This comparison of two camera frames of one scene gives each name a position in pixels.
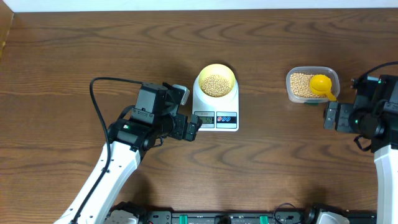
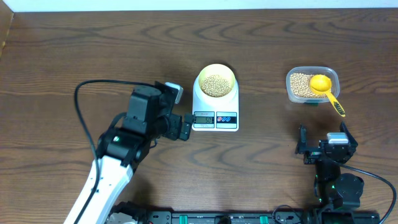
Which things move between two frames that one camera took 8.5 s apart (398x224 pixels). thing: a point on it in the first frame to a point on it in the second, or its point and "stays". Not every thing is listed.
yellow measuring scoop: x=321 y=84 stays
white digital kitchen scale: x=221 y=117 stays
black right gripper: x=344 y=110 to x=301 y=147
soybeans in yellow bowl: x=215 y=85 stays
